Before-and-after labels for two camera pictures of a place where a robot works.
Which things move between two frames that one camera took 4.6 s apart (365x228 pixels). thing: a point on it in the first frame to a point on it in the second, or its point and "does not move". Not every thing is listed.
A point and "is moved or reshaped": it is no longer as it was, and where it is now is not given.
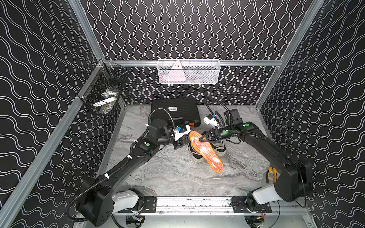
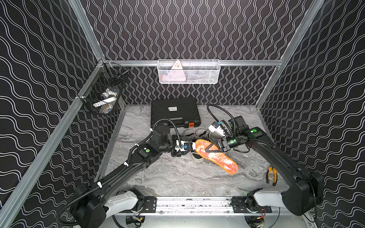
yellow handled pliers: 274,170 does not move
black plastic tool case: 182,111 does not move
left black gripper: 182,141 to 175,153
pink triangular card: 177,75 does not move
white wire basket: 194,71 does not move
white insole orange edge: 205,148 is moved or reshaped
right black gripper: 213,133 to 220,143
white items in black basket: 106,105 does not move
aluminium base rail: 215,206 does not move
